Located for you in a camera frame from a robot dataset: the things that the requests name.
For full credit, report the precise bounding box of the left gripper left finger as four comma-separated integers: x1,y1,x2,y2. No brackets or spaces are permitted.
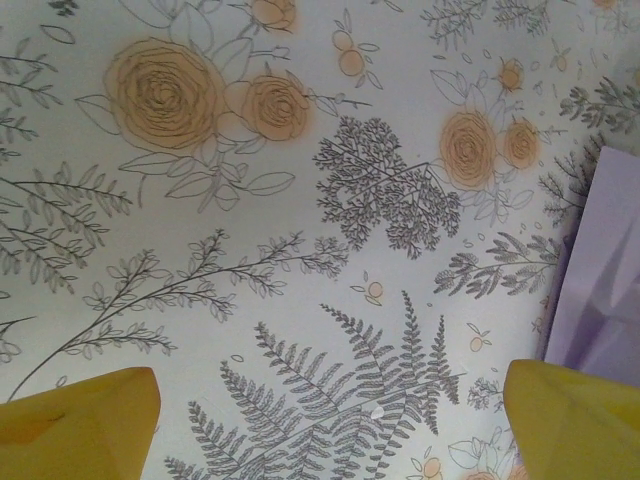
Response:
0,366,163,480

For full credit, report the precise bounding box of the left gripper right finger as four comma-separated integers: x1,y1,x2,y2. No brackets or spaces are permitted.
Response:
502,358,640,480

